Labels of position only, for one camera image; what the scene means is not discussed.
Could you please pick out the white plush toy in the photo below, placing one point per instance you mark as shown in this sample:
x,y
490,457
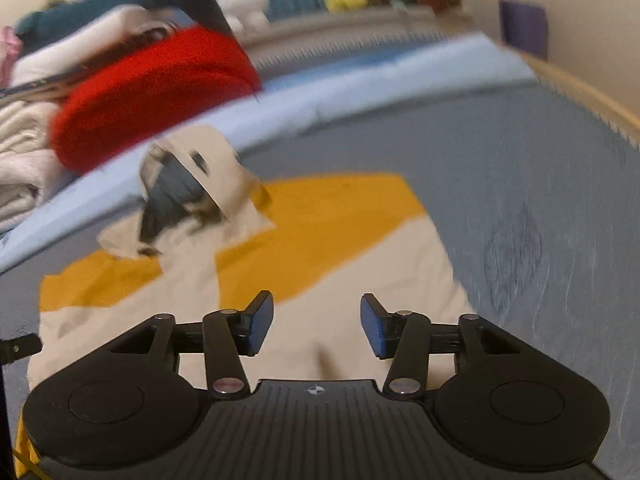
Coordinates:
x,y
245,15

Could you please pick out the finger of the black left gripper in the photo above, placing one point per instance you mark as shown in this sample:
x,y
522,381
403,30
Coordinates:
x,y
12,350

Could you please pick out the cream folded quilt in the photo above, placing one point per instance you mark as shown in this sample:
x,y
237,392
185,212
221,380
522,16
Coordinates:
x,y
30,171

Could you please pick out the cream and yellow jacket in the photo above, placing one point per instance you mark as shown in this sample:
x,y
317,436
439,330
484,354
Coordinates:
x,y
317,243

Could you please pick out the wooden bed frame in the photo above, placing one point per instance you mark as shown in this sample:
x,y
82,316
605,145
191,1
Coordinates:
x,y
324,33

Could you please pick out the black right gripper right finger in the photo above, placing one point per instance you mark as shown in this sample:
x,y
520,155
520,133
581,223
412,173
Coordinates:
x,y
409,339

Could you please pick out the red folded blanket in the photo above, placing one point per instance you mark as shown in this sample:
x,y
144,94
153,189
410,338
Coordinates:
x,y
148,92

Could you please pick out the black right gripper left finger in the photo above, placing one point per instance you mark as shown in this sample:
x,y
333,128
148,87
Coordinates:
x,y
223,337

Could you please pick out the light blue folded sheet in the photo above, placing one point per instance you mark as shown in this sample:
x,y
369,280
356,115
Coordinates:
x,y
337,80

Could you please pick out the white folded clothes stack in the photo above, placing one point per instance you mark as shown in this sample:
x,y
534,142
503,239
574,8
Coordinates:
x,y
53,72

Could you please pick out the blue shark plush toy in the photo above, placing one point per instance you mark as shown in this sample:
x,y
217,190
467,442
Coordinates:
x,y
38,29

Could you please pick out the purple paper bag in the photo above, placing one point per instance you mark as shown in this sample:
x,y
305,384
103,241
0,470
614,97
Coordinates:
x,y
524,26

